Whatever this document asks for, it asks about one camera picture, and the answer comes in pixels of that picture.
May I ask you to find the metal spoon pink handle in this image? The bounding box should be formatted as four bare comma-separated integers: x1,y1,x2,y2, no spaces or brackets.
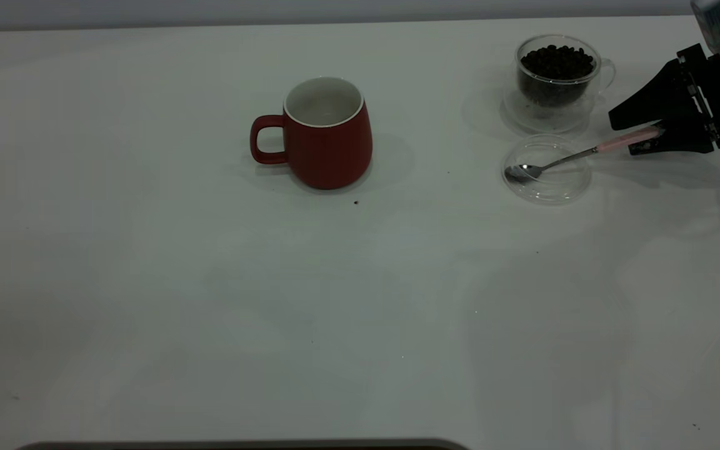
504,127,664,184

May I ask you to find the clear glass cup with handle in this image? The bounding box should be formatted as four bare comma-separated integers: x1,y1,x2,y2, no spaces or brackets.
514,34,617,108

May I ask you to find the clear round glass lid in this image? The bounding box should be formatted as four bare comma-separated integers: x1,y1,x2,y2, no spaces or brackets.
501,134,593,205

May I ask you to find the dark coffee beans pile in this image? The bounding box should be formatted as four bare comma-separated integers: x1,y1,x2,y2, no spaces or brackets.
521,45,595,106

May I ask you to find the red ceramic mug white inside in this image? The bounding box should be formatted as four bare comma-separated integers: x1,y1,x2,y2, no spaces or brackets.
249,76,374,191

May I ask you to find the clear glass saucer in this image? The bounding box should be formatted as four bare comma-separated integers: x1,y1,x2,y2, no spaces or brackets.
502,84,593,133

